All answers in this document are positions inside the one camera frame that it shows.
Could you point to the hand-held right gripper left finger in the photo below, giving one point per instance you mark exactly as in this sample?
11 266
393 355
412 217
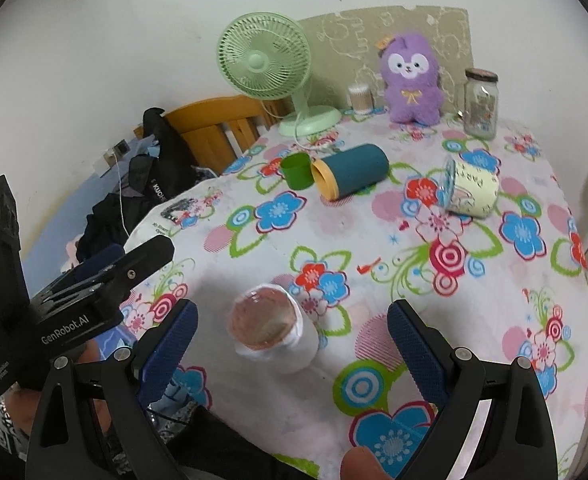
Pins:
174 340

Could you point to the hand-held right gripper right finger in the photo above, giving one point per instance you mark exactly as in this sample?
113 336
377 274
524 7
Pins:
418 355

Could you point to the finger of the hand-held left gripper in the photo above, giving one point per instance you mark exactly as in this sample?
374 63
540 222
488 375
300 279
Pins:
99 260
144 260

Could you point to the white cup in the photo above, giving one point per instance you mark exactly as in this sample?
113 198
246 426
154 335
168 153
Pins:
299 345

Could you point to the cream printed cup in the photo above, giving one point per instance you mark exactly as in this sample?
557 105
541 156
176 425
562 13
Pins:
476 187

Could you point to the small green cup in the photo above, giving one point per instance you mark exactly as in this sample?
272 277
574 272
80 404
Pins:
298 172

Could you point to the teal cup with yellow rim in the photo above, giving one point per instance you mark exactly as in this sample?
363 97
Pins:
361 167

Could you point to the person's left hand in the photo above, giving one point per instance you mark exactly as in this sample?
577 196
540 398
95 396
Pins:
24 410

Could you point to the printed plastic bag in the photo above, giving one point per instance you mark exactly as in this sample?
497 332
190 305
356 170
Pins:
179 210

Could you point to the blue bedsheet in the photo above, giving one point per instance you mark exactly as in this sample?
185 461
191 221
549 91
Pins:
81 195

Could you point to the black clothes on chair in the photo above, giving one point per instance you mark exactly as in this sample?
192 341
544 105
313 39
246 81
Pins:
166 160

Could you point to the person's black pants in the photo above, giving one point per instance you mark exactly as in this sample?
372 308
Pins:
224 445

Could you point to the floral tablecloth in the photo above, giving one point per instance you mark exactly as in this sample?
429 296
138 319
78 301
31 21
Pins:
353 240

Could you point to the wooden chair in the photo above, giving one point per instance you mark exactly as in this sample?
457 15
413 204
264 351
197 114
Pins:
209 125

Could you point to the green desk fan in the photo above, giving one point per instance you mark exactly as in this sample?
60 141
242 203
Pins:
261 57

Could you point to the glass jar with lid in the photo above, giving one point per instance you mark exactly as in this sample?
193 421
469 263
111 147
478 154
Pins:
481 107

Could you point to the purple plush toy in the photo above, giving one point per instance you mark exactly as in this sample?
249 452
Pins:
413 95

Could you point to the cotton swab container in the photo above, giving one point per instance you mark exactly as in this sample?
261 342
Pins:
360 97

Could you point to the wall socket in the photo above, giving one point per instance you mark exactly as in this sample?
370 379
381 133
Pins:
120 149

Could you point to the beige patterned wall panel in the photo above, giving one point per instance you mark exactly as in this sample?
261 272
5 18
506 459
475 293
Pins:
346 45

